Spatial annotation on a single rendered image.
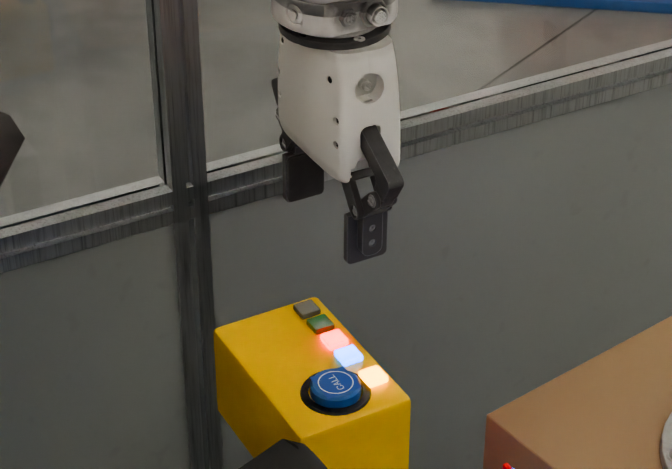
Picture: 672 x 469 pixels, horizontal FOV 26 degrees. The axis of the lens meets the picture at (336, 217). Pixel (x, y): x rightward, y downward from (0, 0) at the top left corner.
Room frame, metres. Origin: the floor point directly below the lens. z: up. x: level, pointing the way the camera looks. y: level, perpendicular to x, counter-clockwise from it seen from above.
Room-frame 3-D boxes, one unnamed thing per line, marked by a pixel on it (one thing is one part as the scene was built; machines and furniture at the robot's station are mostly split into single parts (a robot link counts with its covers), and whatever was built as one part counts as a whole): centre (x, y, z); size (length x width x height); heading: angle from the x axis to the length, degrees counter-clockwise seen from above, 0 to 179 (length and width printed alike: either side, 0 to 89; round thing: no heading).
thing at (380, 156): (0.85, -0.02, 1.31); 0.08 x 0.01 x 0.06; 29
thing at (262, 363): (0.93, 0.02, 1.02); 0.16 x 0.10 x 0.11; 29
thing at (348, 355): (0.93, -0.01, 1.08); 0.02 x 0.02 x 0.01; 29
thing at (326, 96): (0.89, 0.00, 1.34); 0.10 x 0.07 x 0.11; 29
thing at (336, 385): (0.89, 0.00, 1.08); 0.04 x 0.04 x 0.02
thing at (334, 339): (0.95, 0.00, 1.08); 0.02 x 0.02 x 0.01; 29
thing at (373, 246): (0.84, -0.03, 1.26); 0.03 x 0.03 x 0.07; 29
